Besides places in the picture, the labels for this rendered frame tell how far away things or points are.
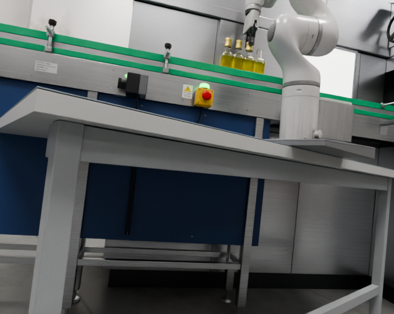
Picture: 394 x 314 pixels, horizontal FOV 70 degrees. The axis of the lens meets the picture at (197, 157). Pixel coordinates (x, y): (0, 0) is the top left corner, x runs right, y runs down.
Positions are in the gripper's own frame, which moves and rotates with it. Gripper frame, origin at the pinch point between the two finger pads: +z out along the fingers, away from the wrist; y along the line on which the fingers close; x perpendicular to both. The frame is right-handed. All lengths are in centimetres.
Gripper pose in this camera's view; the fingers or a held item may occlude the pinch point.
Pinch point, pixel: (249, 42)
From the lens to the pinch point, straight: 160.3
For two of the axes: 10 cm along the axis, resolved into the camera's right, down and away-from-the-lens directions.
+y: 2.4, -0.1, -9.7
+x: 9.7, 1.1, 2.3
